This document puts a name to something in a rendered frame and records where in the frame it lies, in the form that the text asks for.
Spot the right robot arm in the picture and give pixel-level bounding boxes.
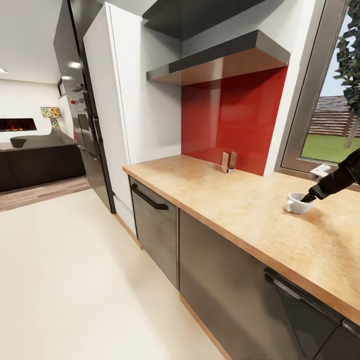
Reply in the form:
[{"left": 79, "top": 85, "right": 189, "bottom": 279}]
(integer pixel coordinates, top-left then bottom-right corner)
[{"left": 300, "top": 148, "right": 360, "bottom": 203}]

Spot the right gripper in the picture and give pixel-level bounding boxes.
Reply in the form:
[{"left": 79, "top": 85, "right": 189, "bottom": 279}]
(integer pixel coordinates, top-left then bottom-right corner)
[{"left": 300, "top": 172, "right": 349, "bottom": 203}]

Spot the coffee cup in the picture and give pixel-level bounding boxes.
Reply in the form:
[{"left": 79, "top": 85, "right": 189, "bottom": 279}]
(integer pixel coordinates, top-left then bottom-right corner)
[{"left": 285, "top": 192, "right": 315, "bottom": 215}]

